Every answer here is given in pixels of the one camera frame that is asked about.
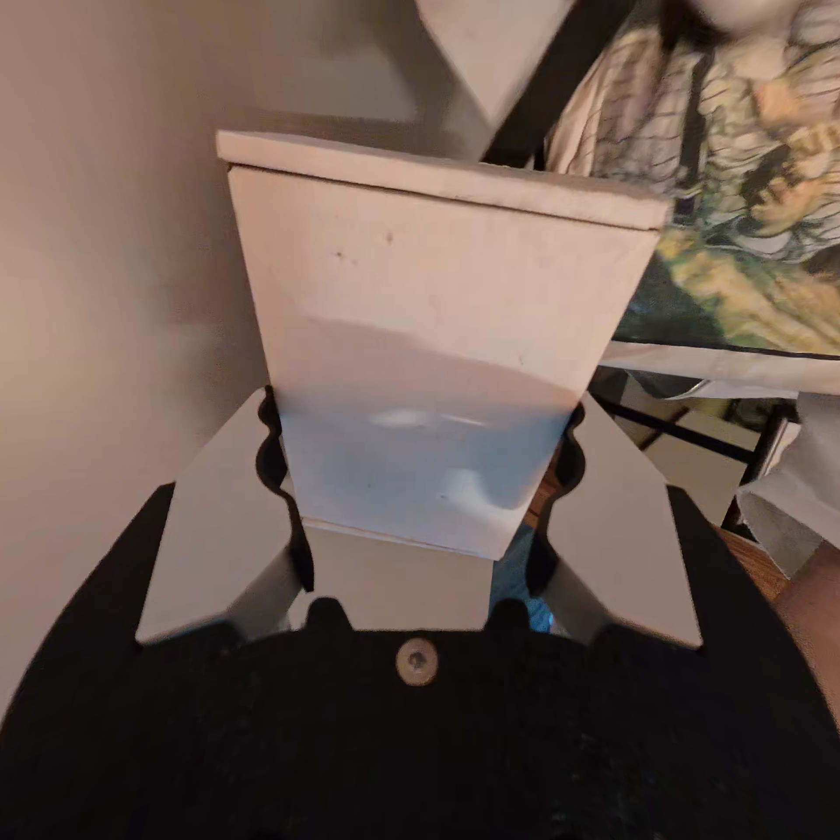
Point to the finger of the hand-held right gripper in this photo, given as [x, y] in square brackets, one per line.
[492, 52]

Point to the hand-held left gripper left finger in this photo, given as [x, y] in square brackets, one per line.
[210, 525]

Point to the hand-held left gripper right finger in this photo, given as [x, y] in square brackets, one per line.
[623, 525]

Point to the white cardboard mailer box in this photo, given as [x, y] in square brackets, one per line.
[426, 295]

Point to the person's left forearm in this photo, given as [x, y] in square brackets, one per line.
[814, 617]

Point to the grey desk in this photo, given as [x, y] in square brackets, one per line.
[98, 262]

